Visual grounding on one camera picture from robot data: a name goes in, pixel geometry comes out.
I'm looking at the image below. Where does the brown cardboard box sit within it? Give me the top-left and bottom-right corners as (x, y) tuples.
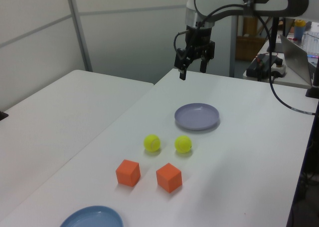
(236, 35), (269, 62)

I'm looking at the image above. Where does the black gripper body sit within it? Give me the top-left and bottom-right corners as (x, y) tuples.
(185, 24), (215, 61)

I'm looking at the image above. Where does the black control box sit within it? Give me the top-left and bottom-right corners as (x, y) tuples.
(246, 53), (273, 81)

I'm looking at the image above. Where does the yellow tennis ball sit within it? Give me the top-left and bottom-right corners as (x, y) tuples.
(143, 134), (161, 153)
(174, 135), (193, 154)

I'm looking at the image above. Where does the emergency stop button box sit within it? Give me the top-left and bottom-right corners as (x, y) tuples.
(271, 58), (287, 78)

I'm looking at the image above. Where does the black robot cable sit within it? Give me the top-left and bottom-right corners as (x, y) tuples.
(173, 0), (317, 115)

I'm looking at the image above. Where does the blue plate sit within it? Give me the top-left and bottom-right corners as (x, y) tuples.
(59, 205), (125, 227)

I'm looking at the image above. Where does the blue bottle with yellow lid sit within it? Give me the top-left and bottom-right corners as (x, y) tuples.
(294, 19), (306, 40)

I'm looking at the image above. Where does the white background desk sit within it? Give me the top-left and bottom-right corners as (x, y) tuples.
(243, 38), (319, 90)

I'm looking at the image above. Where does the orange cube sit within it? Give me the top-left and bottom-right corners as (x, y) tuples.
(115, 159), (141, 187)
(156, 162), (183, 194)

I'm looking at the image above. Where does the lavender plate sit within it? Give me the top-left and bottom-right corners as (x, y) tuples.
(173, 102), (221, 131)

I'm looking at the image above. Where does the white keyboard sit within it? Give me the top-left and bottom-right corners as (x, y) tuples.
(303, 32), (319, 55)

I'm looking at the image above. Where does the black monitor stand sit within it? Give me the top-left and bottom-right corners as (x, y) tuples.
(267, 16), (285, 53)

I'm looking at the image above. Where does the silver laptop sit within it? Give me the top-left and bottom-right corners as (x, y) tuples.
(279, 33), (314, 87)

